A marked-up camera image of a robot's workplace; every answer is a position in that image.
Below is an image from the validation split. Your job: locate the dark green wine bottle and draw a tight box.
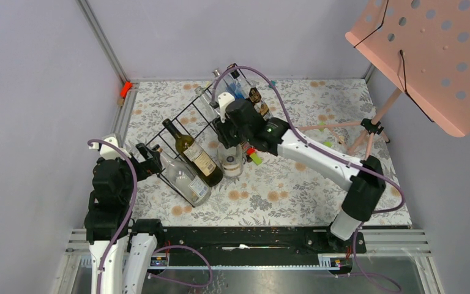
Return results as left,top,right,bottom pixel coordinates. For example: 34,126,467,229
162,119,223,187

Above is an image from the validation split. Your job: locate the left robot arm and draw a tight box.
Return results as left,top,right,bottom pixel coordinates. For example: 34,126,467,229
84,134,166,293

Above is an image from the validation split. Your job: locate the green block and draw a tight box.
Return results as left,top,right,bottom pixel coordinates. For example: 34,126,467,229
248,153,262,165

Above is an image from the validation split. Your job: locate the pink music stand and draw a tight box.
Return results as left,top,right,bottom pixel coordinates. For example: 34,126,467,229
296,0,470,160

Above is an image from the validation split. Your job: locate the black wire wine rack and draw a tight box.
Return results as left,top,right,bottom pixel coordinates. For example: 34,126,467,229
129,62,256,208

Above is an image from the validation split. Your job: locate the clear bottle gold label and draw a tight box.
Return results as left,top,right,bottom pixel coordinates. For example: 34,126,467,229
229,70,272,120

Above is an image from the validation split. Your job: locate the short clear glass bottle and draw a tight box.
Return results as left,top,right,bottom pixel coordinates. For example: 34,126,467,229
217,143,244,178

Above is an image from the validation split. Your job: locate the orange clip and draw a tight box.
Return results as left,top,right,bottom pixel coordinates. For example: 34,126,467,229
120,81,133,99

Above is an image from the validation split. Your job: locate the clear bottle black cap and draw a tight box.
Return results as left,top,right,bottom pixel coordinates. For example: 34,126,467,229
152,145,211,207

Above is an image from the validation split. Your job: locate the clear bottle black label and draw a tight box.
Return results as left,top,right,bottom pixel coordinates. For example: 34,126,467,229
195,86,220,126

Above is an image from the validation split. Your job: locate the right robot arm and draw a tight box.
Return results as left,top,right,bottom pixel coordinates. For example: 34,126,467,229
209,66,401,252

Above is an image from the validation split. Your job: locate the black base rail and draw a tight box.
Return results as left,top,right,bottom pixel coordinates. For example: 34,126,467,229
126,225,368,269

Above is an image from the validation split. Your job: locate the blue triangular bottle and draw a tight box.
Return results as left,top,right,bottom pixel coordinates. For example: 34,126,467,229
217,74,245,100

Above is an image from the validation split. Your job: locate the floral table mat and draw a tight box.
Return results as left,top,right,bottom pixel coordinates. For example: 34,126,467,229
115,79,412,227

